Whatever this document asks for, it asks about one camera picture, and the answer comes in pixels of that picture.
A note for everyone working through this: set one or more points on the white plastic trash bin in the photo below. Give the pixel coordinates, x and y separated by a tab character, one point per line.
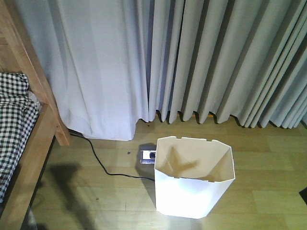
191	175

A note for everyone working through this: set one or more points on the silver floor power outlet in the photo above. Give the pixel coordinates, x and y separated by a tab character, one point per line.
147	153

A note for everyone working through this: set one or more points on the light grey pleated curtain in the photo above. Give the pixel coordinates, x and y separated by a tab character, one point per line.
111	63

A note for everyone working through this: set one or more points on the black white checkered bedding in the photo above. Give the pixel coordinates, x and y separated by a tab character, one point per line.
18	115

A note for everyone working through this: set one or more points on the wooden bed frame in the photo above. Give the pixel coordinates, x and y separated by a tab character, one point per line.
17	55

